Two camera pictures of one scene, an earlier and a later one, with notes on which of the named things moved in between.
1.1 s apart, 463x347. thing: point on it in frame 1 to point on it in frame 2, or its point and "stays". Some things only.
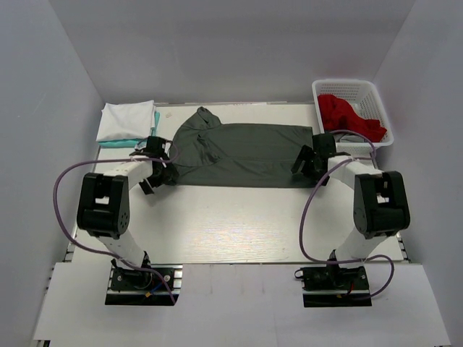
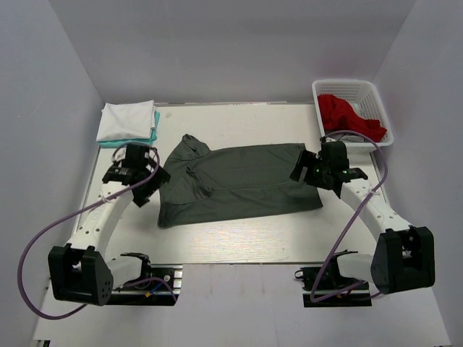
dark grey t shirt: x=206 y=152 to x=212 y=184
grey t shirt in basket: x=348 y=138 stays
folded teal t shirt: x=137 y=143 stays
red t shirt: x=336 y=114 stays
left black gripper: x=159 y=173 to x=150 y=185
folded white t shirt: x=126 y=120 stays
